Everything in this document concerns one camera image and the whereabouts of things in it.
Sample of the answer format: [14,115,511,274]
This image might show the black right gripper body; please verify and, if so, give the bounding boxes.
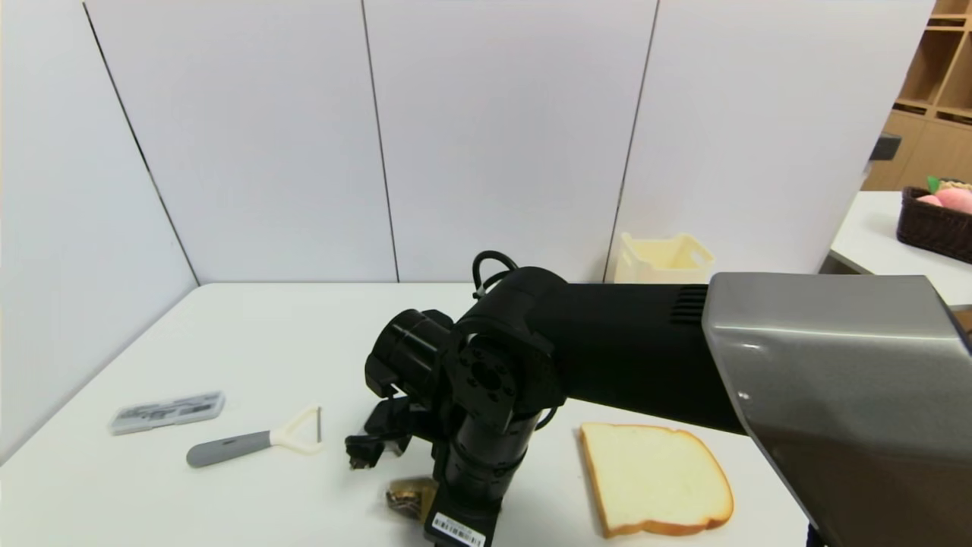
[424,447,528,547]

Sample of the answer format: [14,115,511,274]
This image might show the clear chocolate pack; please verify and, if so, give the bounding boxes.
[385,477,440,522]

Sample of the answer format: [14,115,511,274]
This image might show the cream plastic storage box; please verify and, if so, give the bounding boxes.
[614,232,715,285]

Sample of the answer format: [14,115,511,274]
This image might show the white bread slice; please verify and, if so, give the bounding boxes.
[580,422,734,539]

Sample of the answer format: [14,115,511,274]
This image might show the clear plastic flat case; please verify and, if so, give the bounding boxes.
[109,390,227,436]

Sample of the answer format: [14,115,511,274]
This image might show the white side table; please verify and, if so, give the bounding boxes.
[828,191,972,311]

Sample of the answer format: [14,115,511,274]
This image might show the dark wicker basket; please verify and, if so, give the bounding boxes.
[895,187,972,265]

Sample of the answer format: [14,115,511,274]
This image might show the pink plush peach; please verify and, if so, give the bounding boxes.
[915,188,972,215]

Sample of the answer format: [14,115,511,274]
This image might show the wooden shelf cabinet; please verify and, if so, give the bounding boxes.
[860,0,972,192]

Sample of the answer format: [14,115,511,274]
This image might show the grey handled white peeler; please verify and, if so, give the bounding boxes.
[187,404,325,468]

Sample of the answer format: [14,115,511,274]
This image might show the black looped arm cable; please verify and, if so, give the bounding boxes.
[472,251,522,299]

